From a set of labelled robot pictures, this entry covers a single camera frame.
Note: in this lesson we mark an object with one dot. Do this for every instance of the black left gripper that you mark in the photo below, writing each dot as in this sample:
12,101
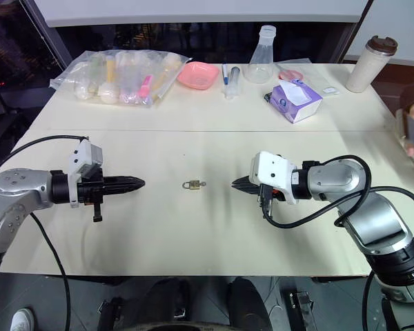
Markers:
89,189

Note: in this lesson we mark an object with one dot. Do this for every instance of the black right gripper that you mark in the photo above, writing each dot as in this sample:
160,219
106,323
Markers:
267,198

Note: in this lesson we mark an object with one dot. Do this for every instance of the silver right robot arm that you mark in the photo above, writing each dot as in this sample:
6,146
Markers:
376,220

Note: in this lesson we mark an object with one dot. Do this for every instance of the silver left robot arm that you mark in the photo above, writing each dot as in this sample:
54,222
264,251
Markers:
17,193

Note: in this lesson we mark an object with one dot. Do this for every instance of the small brass padlock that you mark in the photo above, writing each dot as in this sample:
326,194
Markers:
193,185

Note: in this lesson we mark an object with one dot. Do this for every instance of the white round sponge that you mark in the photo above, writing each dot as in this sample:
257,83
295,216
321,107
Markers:
108,93

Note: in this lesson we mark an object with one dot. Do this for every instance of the purple tissue pack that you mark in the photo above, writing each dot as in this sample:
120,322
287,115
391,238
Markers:
293,103

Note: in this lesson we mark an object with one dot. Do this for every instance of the pink tube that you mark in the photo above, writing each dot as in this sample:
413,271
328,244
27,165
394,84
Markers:
145,87

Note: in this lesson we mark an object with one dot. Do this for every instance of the clear plastic syringe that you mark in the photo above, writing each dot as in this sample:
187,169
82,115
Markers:
233,84

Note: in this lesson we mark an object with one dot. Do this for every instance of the white blue pen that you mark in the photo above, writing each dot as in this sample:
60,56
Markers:
225,74

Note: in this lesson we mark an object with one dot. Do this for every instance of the dark rounded shape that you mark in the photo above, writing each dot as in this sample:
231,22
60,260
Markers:
248,301

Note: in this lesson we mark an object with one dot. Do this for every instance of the yellow stick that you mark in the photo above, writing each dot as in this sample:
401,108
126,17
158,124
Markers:
110,69

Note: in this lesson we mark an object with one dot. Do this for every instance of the pink petri dish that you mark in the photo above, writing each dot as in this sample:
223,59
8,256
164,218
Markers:
288,75

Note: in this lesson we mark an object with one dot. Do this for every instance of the clear zip plastic bag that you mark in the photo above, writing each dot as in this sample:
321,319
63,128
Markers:
131,65

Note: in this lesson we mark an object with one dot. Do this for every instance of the pink plastic bowl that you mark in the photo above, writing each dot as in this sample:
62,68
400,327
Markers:
197,76

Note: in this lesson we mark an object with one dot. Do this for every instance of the clear conical flask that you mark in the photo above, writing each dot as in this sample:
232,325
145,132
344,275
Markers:
260,62

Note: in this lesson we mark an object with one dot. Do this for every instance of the small white flat tag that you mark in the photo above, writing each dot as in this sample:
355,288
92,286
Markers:
330,90

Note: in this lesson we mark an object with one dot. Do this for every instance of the beige cup brown lid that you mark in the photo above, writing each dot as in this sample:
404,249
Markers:
364,69

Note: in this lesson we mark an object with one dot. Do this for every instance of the white shoe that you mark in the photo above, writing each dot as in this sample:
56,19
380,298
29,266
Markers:
22,320

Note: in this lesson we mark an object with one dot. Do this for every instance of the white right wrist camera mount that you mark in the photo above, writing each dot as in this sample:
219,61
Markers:
269,169

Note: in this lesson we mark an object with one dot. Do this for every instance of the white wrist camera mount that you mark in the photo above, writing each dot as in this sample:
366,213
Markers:
84,153
269,169

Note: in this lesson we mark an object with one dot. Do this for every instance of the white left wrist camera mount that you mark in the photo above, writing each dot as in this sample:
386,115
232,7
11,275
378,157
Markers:
84,153

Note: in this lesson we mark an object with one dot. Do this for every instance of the black metal bracket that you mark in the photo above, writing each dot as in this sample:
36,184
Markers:
298,307
109,310

